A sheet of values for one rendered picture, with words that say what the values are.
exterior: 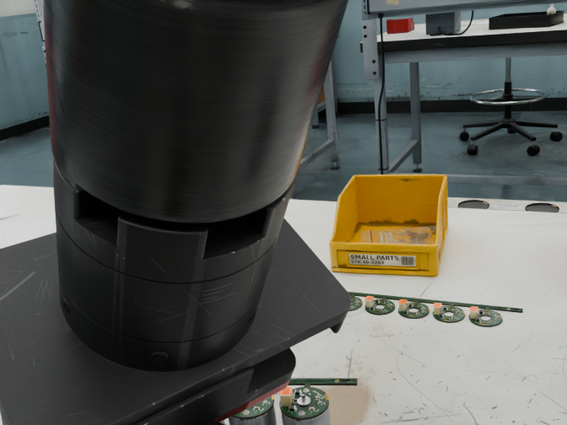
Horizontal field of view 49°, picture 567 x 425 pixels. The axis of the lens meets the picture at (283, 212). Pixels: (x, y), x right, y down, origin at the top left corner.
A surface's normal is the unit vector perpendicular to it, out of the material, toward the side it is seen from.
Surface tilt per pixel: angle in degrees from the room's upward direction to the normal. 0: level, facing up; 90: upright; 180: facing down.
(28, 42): 90
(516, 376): 0
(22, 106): 90
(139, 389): 30
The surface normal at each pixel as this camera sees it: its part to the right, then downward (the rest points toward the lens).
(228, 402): 0.56, 0.66
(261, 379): 0.21, -0.70
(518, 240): -0.11, -0.93
